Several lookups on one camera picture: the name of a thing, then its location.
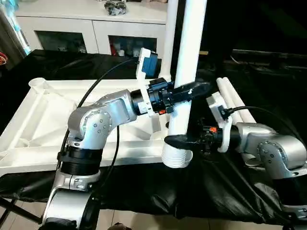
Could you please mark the white plastic table leg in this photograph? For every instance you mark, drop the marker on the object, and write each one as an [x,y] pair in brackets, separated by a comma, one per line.
[237,98]
[189,48]
[171,36]
[227,98]

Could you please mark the white glass-door cabinet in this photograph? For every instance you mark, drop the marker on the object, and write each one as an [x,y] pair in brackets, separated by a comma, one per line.
[91,28]

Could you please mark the small tan label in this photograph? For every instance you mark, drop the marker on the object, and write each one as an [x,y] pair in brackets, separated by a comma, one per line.
[204,52]

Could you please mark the black table mat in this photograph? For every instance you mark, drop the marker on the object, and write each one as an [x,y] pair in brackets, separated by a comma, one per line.
[180,187]

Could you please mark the black folding table frame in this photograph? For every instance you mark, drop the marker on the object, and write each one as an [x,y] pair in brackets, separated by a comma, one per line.
[21,210]

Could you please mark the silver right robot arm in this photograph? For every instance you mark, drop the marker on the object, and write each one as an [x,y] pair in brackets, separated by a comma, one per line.
[268,143]

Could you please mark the red item in cabinet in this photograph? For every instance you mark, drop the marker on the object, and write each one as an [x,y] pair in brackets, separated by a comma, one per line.
[113,49]

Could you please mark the white jar in cabinet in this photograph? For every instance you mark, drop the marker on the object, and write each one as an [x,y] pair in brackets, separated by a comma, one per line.
[137,52]

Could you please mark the white plastic table top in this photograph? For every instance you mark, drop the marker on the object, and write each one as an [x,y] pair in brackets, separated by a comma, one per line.
[48,124]

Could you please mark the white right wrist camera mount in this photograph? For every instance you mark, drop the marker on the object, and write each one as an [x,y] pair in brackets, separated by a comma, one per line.
[220,115]

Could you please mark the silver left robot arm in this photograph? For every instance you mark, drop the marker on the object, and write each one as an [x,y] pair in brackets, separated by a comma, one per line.
[103,112]

